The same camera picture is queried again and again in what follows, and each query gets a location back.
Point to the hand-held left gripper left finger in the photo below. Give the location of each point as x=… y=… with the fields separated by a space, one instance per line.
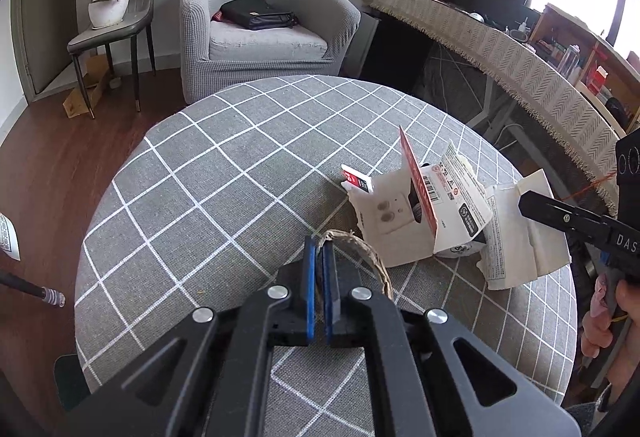
x=310 y=292

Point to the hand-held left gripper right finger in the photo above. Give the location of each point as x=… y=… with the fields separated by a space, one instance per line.
x=329 y=292

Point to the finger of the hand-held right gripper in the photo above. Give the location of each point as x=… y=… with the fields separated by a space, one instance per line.
x=565 y=219

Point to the white paper leaflet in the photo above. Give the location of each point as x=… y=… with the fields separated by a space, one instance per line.
x=520 y=247

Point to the brown twine loop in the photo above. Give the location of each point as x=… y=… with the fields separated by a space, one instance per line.
x=372 y=257

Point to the white box with red side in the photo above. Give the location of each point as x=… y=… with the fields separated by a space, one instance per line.
x=395 y=227

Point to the person's right hand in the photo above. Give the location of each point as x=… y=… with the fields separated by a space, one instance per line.
x=625 y=307

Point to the small red white card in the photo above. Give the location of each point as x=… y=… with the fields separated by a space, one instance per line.
x=357 y=179

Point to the beige fringed desk cloth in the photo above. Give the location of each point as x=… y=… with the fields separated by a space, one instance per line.
x=500 y=57

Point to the person's grey clothing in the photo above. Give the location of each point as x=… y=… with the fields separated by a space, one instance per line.
x=587 y=417

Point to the wooden shelf unit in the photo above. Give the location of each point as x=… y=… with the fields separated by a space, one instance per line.
x=575 y=32

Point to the grey armchair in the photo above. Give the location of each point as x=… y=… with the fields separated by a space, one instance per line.
x=270 y=52

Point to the dark teal stool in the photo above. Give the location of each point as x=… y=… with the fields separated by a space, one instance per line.
x=72 y=382

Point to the black bag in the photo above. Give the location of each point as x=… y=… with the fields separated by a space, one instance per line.
x=255 y=14

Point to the flat cardboard piece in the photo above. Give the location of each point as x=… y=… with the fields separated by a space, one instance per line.
x=85 y=92

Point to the grey dining chair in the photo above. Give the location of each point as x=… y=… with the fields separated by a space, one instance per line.
x=125 y=12

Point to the grey brown door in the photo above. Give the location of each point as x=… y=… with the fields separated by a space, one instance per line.
x=45 y=17

